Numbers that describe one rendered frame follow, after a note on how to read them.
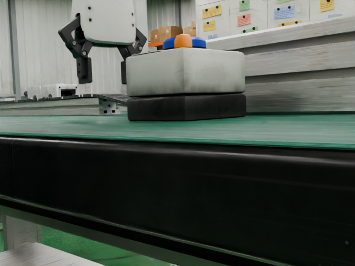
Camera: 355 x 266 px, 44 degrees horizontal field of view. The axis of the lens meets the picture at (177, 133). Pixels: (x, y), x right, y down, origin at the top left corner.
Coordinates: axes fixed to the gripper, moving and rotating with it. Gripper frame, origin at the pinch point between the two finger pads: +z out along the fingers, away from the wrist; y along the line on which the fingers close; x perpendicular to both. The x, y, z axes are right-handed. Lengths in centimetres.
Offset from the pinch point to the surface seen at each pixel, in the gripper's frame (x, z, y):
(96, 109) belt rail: -1.2, 5.4, 1.7
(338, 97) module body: 42.5, 5.0, 4.9
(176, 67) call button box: 34.7, 2.0, 16.9
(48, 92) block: -78, -1, -29
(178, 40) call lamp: 34.8, -0.1, 16.6
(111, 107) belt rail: -0.3, 5.2, -0.6
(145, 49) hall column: -623, -107, -516
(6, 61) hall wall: -1130, -129, -441
